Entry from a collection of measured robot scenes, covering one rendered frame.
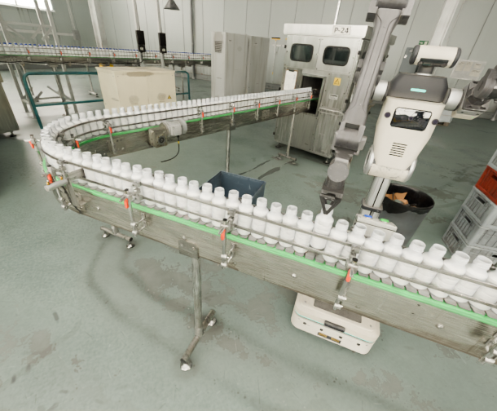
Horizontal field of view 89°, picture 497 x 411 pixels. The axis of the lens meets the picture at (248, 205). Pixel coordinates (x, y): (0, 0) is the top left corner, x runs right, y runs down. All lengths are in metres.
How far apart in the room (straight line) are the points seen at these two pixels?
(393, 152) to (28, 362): 2.30
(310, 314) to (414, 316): 0.82
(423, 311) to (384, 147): 0.73
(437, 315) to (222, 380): 1.19
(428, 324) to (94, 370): 1.70
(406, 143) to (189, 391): 1.71
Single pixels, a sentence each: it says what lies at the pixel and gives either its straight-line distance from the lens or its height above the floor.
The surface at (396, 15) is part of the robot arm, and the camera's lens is 0.92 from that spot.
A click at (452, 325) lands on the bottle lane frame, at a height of 0.92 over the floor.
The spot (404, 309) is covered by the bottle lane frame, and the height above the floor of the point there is 0.92.
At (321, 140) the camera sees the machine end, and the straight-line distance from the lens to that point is 4.63.
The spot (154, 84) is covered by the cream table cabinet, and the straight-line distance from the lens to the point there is 5.06.
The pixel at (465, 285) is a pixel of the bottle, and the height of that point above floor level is 1.07.
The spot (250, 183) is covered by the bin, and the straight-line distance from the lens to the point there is 1.59.
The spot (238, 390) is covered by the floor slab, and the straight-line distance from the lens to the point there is 1.76.
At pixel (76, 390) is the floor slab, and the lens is 1.93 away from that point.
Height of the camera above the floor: 1.64
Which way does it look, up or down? 32 degrees down
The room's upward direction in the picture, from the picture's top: 5 degrees clockwise
